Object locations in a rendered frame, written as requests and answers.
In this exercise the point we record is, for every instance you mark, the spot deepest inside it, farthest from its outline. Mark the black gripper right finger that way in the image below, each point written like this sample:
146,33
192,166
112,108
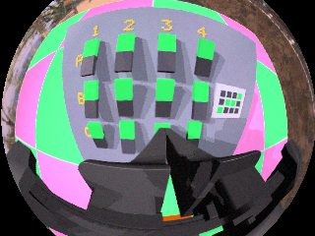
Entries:
194,171

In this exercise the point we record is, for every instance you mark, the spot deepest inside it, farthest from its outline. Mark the grey switch panel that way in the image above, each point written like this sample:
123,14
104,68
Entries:
127,72

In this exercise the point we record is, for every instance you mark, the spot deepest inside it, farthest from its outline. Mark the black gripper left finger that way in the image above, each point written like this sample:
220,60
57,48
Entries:
146,175

